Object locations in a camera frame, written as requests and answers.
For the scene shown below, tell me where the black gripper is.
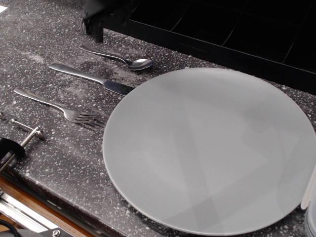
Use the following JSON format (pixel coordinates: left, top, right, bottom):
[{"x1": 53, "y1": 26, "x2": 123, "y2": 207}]
[{"x1": 82, "y1": 0, "x2": 138, "y2": 43}]

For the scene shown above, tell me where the silver metal spoon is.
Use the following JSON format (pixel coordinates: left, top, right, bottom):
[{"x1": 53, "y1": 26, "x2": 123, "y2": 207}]
[{"x1": 79, "y1": 45, "x2": 153, "y2": 71}]

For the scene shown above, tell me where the round grey plate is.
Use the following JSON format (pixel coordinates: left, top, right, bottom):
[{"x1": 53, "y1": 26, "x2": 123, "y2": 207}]
[{"x1": 103, "y1": 68, "x2": 316, "y2": 236}]

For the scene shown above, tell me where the silver table knife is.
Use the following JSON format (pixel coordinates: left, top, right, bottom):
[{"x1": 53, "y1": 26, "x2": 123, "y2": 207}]
[{"x1": 49, "y1": 63, "x2": 134, "y2": 96}]

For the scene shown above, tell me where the silver metal fork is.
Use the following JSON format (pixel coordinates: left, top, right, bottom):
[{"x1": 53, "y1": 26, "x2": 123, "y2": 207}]
[{"x1": 13, "y1": 87, "x2": 104, "y2": 128}]

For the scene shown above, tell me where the white paper corner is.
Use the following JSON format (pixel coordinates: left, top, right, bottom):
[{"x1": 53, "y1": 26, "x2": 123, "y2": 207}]
[{"x1": 0, "y1": 5, "x2": 7, "y2": 13}]

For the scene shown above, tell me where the metal screw clamp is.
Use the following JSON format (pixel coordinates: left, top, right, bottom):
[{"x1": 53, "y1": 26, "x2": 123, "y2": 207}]
[{"x1": 0, "y1": 118, "x2": 44, "y2": 173}]

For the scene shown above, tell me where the black divided cutlery tray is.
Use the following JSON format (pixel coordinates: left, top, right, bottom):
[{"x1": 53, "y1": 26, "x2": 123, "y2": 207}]
[{"x1": 105, "y1": 0, "x2": 316, "y2": 94}]

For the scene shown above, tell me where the clear plastic container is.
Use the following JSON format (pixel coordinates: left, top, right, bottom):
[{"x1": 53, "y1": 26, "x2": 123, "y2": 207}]
[{"x1": 300, "y1": 167, "x2": 316, "y2": 237}]

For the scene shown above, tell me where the aluminium rail with bracket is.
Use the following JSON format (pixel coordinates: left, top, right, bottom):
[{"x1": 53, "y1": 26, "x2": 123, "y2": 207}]
[{"x1": 0, "y1": 191, "x2": 72, "y2": 237}]

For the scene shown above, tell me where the black cable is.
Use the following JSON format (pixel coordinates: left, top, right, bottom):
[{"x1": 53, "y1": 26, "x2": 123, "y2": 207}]
[{"x1": 0, "y1": 218, "x2": 22, "y2": 237}]

